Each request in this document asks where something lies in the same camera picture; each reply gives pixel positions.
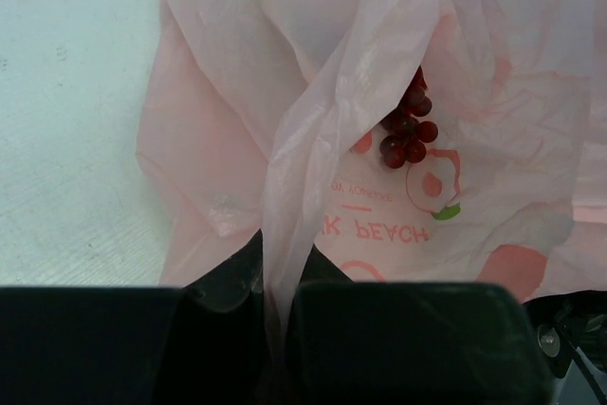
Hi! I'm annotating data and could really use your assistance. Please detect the pink plastic bag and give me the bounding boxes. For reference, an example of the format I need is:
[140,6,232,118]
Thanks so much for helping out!
[137,0,606,318]

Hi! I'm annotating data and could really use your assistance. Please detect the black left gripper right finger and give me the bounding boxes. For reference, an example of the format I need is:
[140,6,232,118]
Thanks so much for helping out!
[288,249,553,404]

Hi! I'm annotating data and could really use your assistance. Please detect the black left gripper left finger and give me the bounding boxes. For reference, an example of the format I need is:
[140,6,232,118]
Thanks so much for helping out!
[0,229,267,405]

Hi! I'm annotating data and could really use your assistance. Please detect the red fake grape bunch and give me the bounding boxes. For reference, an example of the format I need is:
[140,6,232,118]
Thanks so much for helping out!
[379,66,438,170]

